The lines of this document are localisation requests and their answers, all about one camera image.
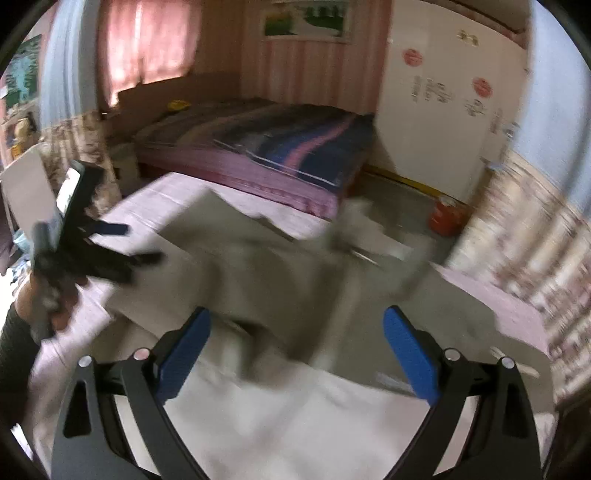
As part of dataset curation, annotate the teal wall poster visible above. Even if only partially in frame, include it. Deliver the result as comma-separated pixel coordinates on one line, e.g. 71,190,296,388
4,34,43,104

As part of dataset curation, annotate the person's left forearm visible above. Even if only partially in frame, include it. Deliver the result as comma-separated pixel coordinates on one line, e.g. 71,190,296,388
0,302,43,444

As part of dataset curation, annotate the person's left hand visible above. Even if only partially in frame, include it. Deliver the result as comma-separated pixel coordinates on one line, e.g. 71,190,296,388
13,270,89,334

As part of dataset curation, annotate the framed wall picture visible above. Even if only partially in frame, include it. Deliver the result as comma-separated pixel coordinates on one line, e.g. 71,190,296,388
261,0,357,44

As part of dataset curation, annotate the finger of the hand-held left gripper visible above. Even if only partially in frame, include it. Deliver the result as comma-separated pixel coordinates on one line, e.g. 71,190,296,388
88,251,163,283
84,220,131,237

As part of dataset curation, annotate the grey garment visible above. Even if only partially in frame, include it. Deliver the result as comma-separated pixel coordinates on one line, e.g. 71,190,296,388
108,187,555,407

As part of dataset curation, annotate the blue curtain with floral hem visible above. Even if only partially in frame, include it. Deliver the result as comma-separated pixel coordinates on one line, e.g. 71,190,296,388
443,4,591,411
39,0,118,217

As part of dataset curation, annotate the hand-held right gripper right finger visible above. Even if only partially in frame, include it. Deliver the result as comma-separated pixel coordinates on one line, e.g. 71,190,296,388
382,305,540,480

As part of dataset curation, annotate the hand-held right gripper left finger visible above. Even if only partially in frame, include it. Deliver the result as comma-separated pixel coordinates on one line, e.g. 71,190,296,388
51,307,213,480

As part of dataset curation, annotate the pink floral sheet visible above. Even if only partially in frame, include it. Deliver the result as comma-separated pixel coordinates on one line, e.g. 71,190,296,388
28,171,568,480

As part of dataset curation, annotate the bed with striped blanket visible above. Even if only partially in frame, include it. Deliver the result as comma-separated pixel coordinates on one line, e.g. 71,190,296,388
115,71,377,220

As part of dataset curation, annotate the white wardrobe door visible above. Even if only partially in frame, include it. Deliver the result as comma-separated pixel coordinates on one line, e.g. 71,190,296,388
373,0,532,206

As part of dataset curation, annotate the orange bucket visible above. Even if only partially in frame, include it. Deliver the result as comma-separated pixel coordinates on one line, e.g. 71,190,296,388
428,196,469,238

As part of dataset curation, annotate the white board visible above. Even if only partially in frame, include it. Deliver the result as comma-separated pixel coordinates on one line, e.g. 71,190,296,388
0,148,58,236

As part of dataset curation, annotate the pink curtain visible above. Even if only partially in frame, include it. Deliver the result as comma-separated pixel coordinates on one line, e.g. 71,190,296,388
95,0,204,109

